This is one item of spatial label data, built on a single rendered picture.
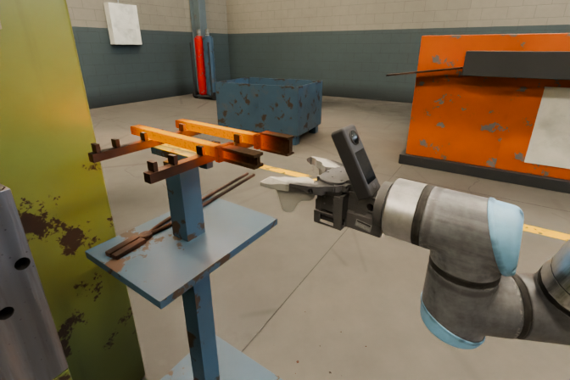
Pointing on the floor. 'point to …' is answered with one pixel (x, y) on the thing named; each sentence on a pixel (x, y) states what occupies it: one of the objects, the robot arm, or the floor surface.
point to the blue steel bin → (270, 105)
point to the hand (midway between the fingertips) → (285, 166)
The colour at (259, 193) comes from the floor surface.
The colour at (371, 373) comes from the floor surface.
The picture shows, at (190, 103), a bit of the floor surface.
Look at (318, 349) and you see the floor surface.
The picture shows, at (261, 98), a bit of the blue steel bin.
